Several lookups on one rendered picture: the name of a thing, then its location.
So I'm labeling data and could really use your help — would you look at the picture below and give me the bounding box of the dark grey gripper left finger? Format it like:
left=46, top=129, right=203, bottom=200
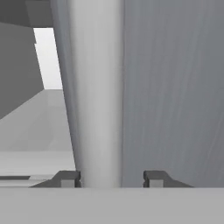
left=30, top=170, right=81, bottom=188

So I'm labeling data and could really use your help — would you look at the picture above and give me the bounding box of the grey fridge door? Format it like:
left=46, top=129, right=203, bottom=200
left=48, top=0, right=224, bottom=188

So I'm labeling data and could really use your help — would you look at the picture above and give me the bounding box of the silver fridge door handle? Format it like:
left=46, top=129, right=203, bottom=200
left=67, top=0, right=126, bottom=188

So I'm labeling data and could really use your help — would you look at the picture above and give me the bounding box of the dark grey cabinet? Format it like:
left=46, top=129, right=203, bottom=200
left=0, top=0, right=55, bottom=121

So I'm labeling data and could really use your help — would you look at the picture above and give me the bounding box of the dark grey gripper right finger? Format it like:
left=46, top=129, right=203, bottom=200
left=143, top=170, right=194, bottom=188

